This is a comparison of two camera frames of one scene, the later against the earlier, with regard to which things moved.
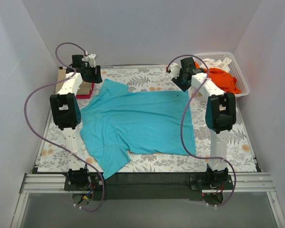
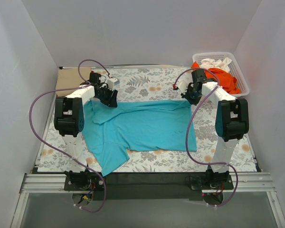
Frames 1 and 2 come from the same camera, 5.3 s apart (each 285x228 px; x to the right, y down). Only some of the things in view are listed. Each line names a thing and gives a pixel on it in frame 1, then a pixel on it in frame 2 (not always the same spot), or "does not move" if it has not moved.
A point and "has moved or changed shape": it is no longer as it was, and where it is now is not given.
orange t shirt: [222, 80] does not move
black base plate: [145, 186] does not move
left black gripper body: [92, 76] to [108, 95]
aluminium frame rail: [241, 182] does not move
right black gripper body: [182, 82] to [192, 95]
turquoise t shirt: [116, 124] has moved or changed shape
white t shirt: [223, 64] does not move
